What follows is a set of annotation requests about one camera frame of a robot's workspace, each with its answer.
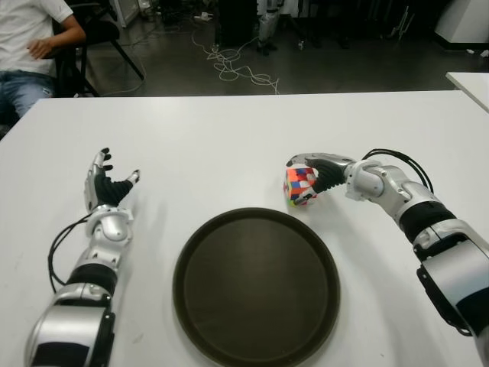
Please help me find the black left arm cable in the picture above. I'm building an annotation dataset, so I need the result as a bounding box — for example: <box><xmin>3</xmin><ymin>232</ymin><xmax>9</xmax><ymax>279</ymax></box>
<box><xmin>47</xmin><ymin>213</ymin><xmax>92</xmax><ymax>295</ymax></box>

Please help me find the seated person in white shirt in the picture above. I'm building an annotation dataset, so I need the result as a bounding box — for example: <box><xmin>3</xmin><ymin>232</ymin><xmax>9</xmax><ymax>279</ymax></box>
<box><xmin>0</xmin><ymin>0</ymin><xmax>88</xmax><ymax>127</ymax></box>

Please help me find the large white cabinet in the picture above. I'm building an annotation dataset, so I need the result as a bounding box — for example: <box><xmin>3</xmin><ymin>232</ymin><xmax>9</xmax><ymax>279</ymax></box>
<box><xmin>433</xmin><ymin>0</ymin><xmax>489</xmax><ymax>51</ymax></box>

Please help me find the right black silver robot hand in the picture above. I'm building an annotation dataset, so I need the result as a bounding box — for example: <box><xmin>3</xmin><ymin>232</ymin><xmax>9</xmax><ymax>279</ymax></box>
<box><xmin>286</xmin><ymin>151</ymin><xmax>358</xmax><ymax>206</ymax></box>

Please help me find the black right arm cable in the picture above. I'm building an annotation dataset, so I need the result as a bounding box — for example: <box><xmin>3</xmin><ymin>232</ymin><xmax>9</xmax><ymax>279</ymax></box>
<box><xmin>361</xmin><ymin>148</ymin><xmax>474</xmax><ymax>337</ymax></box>

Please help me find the black office chair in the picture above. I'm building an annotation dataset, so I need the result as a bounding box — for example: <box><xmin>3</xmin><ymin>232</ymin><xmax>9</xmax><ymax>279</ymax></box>
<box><xmin>51</xmin><ymin>0</ymin><xmax>146</xmax><ymax>99</ymax></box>

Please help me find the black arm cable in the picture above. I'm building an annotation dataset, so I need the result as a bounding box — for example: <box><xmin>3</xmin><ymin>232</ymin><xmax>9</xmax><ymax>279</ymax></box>
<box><xmin>47</xmin><ymin>213</ymin><xmax>92</xmax><ymax>295</ymax></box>
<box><xmin>361</xmin><ymin>148</ymin><xmax>474</xmax><ymax>337</ymax></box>

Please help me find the tangled white floor cable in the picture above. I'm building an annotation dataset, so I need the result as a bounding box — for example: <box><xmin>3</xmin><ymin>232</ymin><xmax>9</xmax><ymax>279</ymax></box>
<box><xmin>190</xmin><ymin>28</ymin><xmax>280</xmax><ymax>95</ymax></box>

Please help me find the dark round plate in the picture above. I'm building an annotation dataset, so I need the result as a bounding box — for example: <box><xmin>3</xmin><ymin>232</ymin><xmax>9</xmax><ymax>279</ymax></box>
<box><xmin>172</xmin><ymin>206</ymin><xmax>342</xmax><ymax>367</ymax></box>

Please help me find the black cabinet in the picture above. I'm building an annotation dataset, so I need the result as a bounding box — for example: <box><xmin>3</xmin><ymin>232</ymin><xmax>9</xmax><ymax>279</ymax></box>
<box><xmin>215</xmin><ymin>0</ymin><xmax>261</xmax><ymax>47</ymax></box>

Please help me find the multicoloured Rubik's cube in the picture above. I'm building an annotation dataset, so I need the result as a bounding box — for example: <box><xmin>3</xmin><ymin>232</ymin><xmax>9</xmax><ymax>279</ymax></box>
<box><xmin>283</xmin><ymin>164</ymin><xmax>320</xmax><ymax>209</ymax></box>

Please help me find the white side table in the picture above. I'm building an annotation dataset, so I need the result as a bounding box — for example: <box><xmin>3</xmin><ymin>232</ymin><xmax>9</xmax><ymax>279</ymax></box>
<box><xmin>445</xmin><ymin>71</ymin><xmax>489</xmax><ymax>115</ymax></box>

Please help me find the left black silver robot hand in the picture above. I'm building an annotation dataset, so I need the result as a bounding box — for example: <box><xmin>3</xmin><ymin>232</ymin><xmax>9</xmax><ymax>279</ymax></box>
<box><xmin>83</xmin><ymin>147</ymin><xmax>141</xmax><ymax>211</ymax></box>

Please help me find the small white cabinet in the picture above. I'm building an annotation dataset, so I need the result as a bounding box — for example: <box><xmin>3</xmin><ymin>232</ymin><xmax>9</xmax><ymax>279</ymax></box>
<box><xmin>110</xmin><ymin>0</ymin><xmax>139</xmax><ymax>28</ymax></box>

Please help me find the grey metal folding stand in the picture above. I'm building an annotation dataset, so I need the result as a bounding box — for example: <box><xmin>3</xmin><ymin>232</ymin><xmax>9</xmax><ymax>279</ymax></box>
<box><xmin>387</xmin><ymin>0</ymin><xmax>416</xmax><ymax>41</ymax></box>

